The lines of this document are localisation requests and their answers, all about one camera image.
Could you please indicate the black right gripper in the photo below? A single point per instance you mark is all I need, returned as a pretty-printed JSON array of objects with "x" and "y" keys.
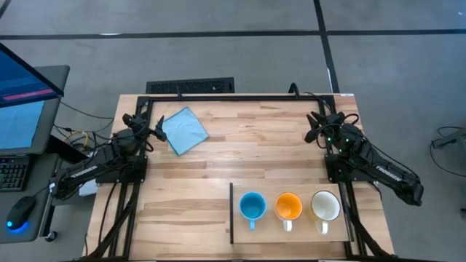
[{"x": 335, "y": 129}]

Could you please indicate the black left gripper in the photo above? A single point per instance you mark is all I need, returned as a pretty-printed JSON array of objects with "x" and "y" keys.
[{"x": 140, "y": 131}]

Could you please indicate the large yellow white mug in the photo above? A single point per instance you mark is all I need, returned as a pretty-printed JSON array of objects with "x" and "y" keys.
[{"x": 325, "y": 206}]

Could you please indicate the small blue mug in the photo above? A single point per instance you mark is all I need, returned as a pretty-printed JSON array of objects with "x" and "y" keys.
[{"x": 252, "y": 206}]

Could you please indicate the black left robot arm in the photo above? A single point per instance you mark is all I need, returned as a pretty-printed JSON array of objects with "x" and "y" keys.
[{"x": 91, "y": 169}]

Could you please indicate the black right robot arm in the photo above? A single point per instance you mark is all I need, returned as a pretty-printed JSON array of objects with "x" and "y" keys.
[{"x": 386, "y": 169}]

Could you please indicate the light blue folded cloth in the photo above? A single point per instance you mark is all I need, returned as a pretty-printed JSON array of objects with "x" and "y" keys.
[{"x": 185, "y": 130}]

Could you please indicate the black floor vent grille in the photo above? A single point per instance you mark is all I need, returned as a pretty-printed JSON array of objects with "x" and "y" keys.
[{"x": 189, "y": 86}]

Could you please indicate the grey side desk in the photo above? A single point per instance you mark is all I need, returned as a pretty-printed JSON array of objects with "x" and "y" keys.
[{"x": 40, "y": 182}]

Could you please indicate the computer monitor blue screen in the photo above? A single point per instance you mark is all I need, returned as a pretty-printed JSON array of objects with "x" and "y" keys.
[{"x": 18, "y": 120}]

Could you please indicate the black keyboard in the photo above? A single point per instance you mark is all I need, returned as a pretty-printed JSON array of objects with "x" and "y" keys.
[{"x": 12, "y": 172}]

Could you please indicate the black caster wheel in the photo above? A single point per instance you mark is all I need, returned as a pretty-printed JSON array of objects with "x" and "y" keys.
[{"x": 51, "y": 236}]

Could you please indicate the black mouse blue light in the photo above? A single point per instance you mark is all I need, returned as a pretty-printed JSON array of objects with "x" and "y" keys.
[{"x": 21, "y": 213}]

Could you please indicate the wooden shelf black frame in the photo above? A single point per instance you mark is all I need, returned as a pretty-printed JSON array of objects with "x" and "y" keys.
[{"x": 269, "y": 236}]

